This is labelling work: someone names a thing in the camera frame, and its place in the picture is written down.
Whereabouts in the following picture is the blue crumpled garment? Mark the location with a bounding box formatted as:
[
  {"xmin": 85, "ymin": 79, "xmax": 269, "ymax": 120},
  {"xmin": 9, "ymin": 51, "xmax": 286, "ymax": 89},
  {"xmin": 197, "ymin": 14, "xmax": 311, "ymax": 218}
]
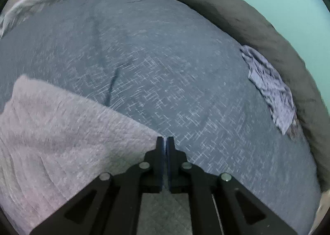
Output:
[{"xmin": 240, "ymin": 45, "xmax": 299, "ymax": 136}]

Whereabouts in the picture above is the blue patterned bed sheet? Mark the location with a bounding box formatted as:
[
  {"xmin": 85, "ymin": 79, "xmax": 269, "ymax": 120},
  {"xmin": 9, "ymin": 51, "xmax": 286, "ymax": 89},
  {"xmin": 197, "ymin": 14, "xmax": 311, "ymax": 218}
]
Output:
[{"xmin": 0, "ymin": 0, "xmax": 323, "ymax": 235}]

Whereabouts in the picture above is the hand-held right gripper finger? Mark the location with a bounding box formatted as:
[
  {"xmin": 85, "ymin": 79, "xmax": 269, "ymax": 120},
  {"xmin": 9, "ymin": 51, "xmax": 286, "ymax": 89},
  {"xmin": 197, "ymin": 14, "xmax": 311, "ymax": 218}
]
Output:
[
  {"xmin": 166, "ymin": 136, "xmax": 297, "ymax": 235},
  {"xmin": 29, "ymin": 136, "xmax": 165, "ymax": 235}
]

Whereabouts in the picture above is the grey quilted sweater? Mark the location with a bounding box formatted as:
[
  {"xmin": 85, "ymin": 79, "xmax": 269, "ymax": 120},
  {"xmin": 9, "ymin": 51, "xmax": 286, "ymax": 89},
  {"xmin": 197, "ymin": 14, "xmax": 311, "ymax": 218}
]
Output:
[{"xmin": 0, "ymin": 74, "xmax": 194, "ymax": 235}]

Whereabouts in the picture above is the dark grey long pillow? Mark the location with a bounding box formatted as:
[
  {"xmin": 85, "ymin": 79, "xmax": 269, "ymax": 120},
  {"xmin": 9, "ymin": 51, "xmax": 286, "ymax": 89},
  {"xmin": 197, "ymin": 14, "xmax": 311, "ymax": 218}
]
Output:
[{"xmin": 152, "ymin": 0, "xmax": 330, "ymax": 193}]

